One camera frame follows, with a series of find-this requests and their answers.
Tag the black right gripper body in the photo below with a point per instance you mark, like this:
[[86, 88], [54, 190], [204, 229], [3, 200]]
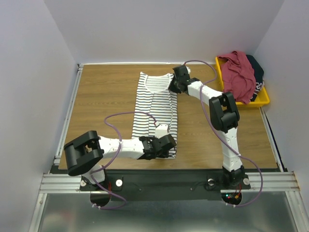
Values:
[[174, 85]]

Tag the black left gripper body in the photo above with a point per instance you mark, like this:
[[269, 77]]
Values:
[[162, 155]]

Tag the black white striped tank top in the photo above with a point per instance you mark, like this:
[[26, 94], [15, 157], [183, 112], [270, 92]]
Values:
[[154, 97]]

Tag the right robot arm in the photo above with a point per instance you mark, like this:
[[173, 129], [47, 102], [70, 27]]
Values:
[[223, 116]]

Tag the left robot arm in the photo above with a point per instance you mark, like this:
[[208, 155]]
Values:
[[84, 152]]

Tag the maroon red tank top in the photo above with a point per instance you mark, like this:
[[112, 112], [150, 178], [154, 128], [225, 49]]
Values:
[[238, 76]]

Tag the dark navy tank top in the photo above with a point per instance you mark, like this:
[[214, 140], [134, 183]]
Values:
[[258, 74]]

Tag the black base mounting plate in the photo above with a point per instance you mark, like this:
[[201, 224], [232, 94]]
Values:
[[150, 185]]

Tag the yellow plastic bin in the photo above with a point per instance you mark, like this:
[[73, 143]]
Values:
[[261, 99]]

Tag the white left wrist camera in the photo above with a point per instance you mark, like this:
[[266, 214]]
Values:
[[161, 130]]

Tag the left aluminium side rail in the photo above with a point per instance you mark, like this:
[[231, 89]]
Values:
[[63, 135]]

